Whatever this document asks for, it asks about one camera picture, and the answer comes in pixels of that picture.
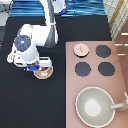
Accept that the white gripper body blue ring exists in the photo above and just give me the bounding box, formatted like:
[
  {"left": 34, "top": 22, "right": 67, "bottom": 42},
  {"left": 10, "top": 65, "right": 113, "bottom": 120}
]
[{"left": 7, "top": 49, "right": 53, "bottom": 72}]

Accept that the cream round plate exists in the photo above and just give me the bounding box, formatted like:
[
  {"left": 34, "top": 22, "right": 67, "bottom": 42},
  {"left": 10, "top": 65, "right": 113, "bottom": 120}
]
[{"left": 34, "top": 67, "right": 53, "bottom": 79}]

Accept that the pink small pot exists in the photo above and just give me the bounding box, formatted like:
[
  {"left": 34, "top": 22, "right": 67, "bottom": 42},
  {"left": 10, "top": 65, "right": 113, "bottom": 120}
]
[{"left": 39, "top": 67, "right": 49, "bottom": 76}]

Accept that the pink pot lid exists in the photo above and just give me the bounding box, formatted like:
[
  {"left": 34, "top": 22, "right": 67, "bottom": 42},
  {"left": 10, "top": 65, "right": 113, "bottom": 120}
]
[{"left": 73, "top": 43, "right": 89, "bottom": 57}]

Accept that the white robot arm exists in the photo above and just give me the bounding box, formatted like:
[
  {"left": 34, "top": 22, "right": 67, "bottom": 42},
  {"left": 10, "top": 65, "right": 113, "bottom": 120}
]
[{"left": 7, "top": 0, "right": 66, "bottom": 71}]

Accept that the black table mat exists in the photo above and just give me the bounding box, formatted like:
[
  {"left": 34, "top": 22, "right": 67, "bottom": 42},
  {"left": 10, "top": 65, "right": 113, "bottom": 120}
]
[{"left": 0, "top": 15, "right": 111, "bottom": 128}]

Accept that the pink stove board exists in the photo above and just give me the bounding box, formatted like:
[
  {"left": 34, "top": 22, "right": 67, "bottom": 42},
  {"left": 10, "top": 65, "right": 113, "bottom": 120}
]
[{"left": 66, "top": 41, "right": 128, "bottom": 128}]

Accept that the black burner top right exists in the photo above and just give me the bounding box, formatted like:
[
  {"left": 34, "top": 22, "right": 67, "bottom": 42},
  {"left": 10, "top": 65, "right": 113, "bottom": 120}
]
[{"left": 96, "top": 45, "right": 111, "bottom": 58}]

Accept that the black burner lower right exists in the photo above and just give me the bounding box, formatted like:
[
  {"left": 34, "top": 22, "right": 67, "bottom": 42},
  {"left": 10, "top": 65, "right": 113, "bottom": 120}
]
[{"left": 98, "top": 62, "right": 115, "bottom": 76}]

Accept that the large grey frying pan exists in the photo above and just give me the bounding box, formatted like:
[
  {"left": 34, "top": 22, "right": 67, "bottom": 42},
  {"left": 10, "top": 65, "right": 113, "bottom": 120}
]
[{"left": 75, "top": 87, "right": 128, "bottom": 128}]

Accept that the wooden slatted furniture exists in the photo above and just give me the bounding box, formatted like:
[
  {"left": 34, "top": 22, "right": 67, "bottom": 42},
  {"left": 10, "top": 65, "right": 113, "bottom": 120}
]
[{"left": 103, "top": 0, "right": 128, "bottom": 40}]

